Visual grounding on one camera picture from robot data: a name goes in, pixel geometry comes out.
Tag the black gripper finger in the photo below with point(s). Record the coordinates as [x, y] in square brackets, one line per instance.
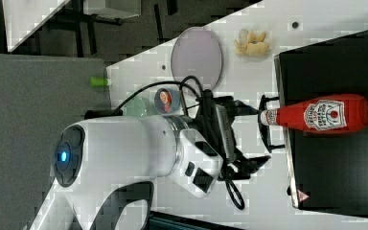
[243, 109]
[252, 165]

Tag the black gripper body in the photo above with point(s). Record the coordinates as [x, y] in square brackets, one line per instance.
[214, 118]

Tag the red plush ketchup bottle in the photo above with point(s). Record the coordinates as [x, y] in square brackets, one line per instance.
[334, 114]

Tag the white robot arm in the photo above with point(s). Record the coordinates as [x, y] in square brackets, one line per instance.
[104, 168]

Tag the blue bowl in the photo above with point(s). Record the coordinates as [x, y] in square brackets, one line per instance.
[175, 101]

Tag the red strawberry toy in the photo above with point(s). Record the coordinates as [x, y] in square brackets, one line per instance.
[167, 106]

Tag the orange slice toy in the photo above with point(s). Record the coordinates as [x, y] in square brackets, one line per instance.
[164, 96]

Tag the beige plush food toy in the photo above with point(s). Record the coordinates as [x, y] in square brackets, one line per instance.
[250, 44]

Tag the lilac round plate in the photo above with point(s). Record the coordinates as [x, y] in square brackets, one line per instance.
[196, 52]

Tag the green marker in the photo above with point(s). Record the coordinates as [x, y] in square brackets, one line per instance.
[100, 82]

